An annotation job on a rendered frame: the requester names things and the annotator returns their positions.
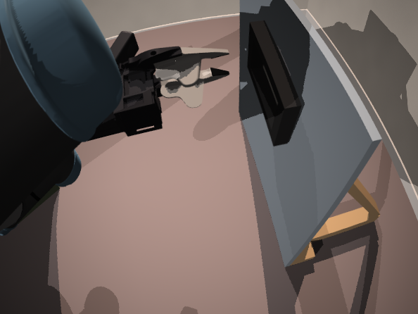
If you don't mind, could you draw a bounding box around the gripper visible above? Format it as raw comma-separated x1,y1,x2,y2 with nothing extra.
88,46,229,141

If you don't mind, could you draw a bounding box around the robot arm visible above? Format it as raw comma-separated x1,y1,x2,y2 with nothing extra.
0,0,139,236

